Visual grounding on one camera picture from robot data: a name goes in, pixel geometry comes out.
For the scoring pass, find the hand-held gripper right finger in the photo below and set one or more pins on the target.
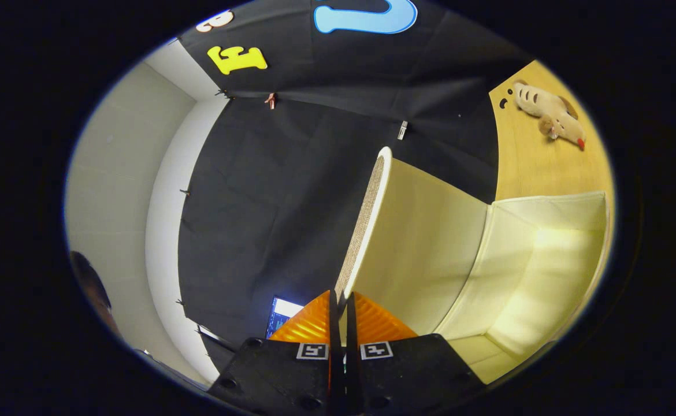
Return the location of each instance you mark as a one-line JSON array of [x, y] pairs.
[[401, 375]]

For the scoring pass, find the red clip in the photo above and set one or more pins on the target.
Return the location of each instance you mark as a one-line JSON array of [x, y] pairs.
[[270, 101]]

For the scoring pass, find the person's head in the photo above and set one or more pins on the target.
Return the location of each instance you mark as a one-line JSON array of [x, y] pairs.
[[92, 289]]

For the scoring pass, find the lit computer screen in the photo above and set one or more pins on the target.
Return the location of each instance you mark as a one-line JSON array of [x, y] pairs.
[[280, 315]]

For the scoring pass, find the brown plush toy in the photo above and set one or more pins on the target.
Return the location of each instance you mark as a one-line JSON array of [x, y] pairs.
[[549, 112]]

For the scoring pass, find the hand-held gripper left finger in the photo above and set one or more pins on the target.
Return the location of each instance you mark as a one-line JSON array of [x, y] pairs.
[[280, 375]]

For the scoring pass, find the beige fabric storage box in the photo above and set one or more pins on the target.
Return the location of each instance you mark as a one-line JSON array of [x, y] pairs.
[[424, 242]]

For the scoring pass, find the white clip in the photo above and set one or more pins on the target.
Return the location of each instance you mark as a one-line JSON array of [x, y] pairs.
[[402, 130]]

